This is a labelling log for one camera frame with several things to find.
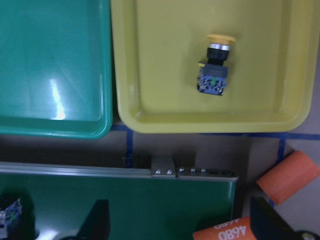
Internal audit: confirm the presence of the green conveyor belt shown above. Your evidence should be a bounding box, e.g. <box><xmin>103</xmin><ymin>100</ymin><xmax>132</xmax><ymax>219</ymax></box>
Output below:
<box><xmin>0</xmin><ymin>162</ymin><xmax>238</xmax><ymax>240</ymax></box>

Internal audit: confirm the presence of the plain orange cylinder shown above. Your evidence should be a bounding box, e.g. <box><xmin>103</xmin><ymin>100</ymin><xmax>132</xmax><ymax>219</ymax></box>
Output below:
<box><xmin>256</xmin><ymin>150</ymin><xmax>320</xmax><ymax>205</ymax></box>

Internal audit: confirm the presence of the yellow plastic tray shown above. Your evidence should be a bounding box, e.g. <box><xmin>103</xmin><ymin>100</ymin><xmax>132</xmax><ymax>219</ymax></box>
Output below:
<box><xmin>111</xmin><ymin>0</ymin><xmax>320</xmax><ymax>134</ymax></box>

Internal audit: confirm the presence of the orange cylinder with 4680 print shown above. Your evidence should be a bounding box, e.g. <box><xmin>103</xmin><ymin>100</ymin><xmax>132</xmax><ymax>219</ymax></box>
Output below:
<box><xmin>192</xmin><ymin>216</ymin><xmax>256</xmax><ymax>240</ymax></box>

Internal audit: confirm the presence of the green plastic tray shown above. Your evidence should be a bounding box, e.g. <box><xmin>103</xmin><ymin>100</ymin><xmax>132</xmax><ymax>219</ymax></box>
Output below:
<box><xmin>0</xmin><ymin>0</ymin><xmax>113</xmax><ymax>139</ymax></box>

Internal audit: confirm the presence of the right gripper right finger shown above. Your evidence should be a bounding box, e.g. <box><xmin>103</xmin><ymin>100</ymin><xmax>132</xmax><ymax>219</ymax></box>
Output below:
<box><xmin>250</xmin><ymin>197</ymin><xmax>320</xmax><ymax>240</ymax></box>

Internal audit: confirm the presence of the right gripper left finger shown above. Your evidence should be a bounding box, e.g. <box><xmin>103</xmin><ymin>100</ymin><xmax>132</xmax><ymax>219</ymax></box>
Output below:
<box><xmin>60</xmin><ymin>199</ymin><xmax>111</xmax><ymax>240</ymax></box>

